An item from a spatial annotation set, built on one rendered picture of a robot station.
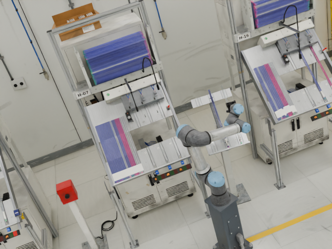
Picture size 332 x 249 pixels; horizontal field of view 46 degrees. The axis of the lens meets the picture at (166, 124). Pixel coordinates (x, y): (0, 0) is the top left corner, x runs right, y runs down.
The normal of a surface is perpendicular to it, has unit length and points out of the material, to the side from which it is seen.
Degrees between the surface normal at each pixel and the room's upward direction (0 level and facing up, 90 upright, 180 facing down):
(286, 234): 0
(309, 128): 90
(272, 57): 44
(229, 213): 90
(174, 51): 90
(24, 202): 0
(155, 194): 90
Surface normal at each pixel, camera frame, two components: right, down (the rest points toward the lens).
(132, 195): 0.26, 0.45
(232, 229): 0.57, 0.31
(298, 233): -0.25, -0.82
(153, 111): 0.01, -0.25
